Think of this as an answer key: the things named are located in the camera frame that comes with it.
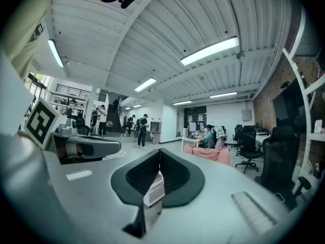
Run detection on black wall screen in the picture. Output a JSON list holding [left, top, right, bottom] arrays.
[[272, 78, 308, 135]]

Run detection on wooden cabinet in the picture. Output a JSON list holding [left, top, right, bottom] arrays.
[[149, 121, 161, 144]]

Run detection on dark staircase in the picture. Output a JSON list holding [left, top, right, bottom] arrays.
[[106, 105, 126, 135]]

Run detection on white table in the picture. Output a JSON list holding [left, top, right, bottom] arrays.
[[180, 137, 203, 153]]

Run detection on pink sofa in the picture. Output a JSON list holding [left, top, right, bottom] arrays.
[[183, 144, 231, 166]]

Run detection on white desk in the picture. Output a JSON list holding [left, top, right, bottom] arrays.
[[255, 134, 271, 148]]

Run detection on white shelf frame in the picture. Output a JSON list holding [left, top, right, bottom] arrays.
[[281, 47, 325, 195]]

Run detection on window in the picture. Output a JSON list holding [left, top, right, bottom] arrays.
[[26, 72, 49, 99]]

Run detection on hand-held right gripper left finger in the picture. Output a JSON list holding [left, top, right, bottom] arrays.
[[111, 148, 161, 239]]

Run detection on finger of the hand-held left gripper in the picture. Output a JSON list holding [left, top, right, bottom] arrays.
[[58, 141, 122, 165], [52, 132, 120, 144]]

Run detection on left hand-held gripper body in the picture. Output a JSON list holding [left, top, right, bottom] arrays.
[[23, 97, 79, 165]]

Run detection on black office chair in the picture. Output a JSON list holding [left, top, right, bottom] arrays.
[[232, 124, 244, 150], [235, 130, 263, 174], [254, 125, 312, 211]]

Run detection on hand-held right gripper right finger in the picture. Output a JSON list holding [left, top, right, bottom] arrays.
[[160, 148, 205, 208]]

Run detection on pink and white book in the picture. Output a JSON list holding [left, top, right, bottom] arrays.
[[143, 171, 166, 208]]

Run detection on black balcony railing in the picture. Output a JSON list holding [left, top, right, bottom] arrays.
[[55, 83, 92, 97]]

